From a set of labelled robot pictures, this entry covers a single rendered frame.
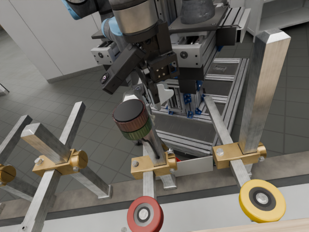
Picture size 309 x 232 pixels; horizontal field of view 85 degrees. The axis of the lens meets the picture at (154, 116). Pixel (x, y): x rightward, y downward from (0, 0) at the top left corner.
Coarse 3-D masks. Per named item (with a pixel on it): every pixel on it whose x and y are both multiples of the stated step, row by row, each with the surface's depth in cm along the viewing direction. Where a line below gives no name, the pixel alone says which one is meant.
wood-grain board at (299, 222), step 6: (270, 222) 32; (276, 222) 31; (282, 222) 31; (288, 222) 31; (294, 222) 31; (300, 222) 31; (306, 222) 30; (216, 228) 33; (222, 228) 33; (228, 228) 33; (234, 228) 32; (240, 228) 32; (246, 228) 32; (252, 228) 32; (258, 228) 31; (264, 228) 31; (270, 228) 31; (276, 228) 31; (282, 228) 31; (288, 228) 30; (294, 228) 30; (300, 228) 30; (306, 228) 30
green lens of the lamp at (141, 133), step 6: (150, 120) 31; (144, 126) 29; (150, 126) 31; (126, 132) 29; (132, 132) 29; (138, 132) 29; (144, 132) 30; (126, 138) 31; (132, 138) 30; (138, 138) 30
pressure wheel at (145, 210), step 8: (136, 200) 40; (144, 200) 40; (152, 200) 39; (136, 208) 39; (144, 208) 39; (152, 208) 38; (160, 208) 38; (128, 216) 38; (136, 216) 38; (144, 216) 37; (152, 216) 37; (160, 216) 37; (128, 224) 37; (136, 224) 37; (144, 224) 36; (152, 224) 36; (160, 224) 37
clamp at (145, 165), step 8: (136, 160) 52; (144, 160) 51; (168, 160) 49; (176, 160) 53; (136, 168) 50; (144, 168) 49; (152, 168) 49; (160, 168) 49; (168, 168) 49; (176, 168) 49; (136, 176) 51
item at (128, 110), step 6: (126, 102) 31; (132, 102) 30; (138, 102) 30; (120, 108) 30; (126, 108) 30; (132, 108) 29; (138, 108) 29; (114, 114) 29; (120, 114) 29; (126, 114) 28; (132, 114) 28; (138, 114) 28; (120, 120) 28; (126, 120) 27; (150, 144) 40; (156, 156) 44
